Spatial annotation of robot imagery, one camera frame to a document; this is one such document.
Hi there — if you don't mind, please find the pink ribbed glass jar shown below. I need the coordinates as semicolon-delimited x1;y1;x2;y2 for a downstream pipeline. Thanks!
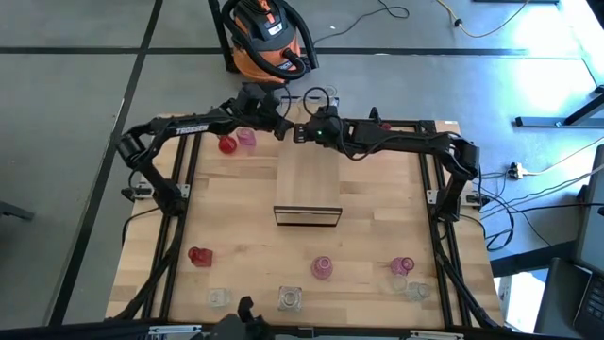
235;127;258;148

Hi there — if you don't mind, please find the red round glass vase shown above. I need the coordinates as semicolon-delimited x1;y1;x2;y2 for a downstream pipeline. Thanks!
217;135;239;155

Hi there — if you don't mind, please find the red square glass vase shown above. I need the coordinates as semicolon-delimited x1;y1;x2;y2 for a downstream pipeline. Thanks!
187;246;214;269

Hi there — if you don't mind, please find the small pink glass vase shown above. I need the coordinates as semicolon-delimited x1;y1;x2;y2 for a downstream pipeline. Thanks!
389;256;416;277

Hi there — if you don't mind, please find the clear cut-glass square vase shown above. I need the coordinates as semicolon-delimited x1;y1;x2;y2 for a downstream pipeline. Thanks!
277;285;304;313

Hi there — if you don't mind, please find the clear round glass vase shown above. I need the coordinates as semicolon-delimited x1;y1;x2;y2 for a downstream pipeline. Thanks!
387;275;409;294
406;281;431;303

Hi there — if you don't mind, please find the small clear square vase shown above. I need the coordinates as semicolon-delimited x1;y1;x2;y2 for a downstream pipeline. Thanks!
207;287;232;309

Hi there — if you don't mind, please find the orange and black shop vacuum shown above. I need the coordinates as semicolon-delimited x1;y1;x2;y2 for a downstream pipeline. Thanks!
221;0;320;80

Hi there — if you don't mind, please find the black stand leg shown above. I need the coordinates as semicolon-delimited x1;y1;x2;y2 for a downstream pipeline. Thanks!
208;0;240;75

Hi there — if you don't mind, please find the tall pink glass bottle vase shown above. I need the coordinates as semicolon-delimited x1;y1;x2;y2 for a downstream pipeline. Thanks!
310;255;334;281

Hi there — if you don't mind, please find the grey desk leg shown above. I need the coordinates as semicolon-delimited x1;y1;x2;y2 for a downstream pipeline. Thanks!
513;84;604;128

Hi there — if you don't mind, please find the dark furniture foot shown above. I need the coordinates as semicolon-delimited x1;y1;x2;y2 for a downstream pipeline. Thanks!
0;200;37;222

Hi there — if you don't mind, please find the dark computer monitor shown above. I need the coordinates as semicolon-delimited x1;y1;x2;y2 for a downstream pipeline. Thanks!
573;144;604;275

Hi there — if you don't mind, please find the black keyboard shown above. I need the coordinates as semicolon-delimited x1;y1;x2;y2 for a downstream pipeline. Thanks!
573;273;604;339

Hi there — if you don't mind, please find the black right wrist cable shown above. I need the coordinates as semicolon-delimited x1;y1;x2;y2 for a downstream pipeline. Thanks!
301;86;331;117

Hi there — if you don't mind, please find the wooden shelf black frame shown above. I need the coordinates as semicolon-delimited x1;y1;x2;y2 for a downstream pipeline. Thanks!
272;96;344;228

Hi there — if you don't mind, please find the black floor cable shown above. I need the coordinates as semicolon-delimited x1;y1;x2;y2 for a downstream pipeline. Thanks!
311;0;411;46
478;200;604;254

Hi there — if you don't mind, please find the black aluminium table frame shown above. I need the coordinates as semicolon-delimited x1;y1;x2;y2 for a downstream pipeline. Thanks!
112;112;506;332

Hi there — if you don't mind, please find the yellow floor cable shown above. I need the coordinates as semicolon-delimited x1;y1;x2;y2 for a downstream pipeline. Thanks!
436;0;532;39

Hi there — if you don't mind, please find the silver metal bracket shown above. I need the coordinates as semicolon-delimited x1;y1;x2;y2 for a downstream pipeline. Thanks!
409;330;466;340
148;324;203;335

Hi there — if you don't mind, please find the white floor cable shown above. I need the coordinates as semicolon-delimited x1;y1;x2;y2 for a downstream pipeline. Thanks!
521;136;604;177

